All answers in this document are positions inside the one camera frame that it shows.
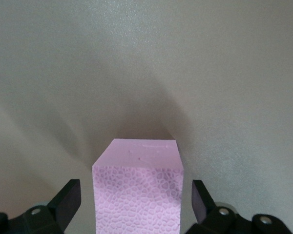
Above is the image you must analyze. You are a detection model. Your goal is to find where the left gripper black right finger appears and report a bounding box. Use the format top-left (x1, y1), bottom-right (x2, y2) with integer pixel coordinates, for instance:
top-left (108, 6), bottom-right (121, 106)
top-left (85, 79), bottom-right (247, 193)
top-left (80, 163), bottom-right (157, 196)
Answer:
top-left (185, 179), bottom-right (293, 234)

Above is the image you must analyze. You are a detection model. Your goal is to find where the pink foam cube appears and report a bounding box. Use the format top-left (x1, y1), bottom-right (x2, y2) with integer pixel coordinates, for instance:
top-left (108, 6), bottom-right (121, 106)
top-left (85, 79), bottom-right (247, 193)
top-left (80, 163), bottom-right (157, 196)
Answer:
top-left (91, 138), bottom-right (184, 234)

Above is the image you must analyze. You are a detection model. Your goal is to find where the brown table mat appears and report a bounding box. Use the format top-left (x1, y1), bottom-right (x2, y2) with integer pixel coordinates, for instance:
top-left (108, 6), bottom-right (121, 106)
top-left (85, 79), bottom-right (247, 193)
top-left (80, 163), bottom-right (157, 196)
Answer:
top-left (0, 0), bottom-right (293, 234)

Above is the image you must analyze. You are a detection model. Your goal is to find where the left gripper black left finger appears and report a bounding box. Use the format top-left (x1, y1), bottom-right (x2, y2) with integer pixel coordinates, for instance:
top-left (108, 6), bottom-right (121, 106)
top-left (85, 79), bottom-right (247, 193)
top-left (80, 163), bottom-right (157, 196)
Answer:
top-left (0, 179), bottom-right (82, 234)

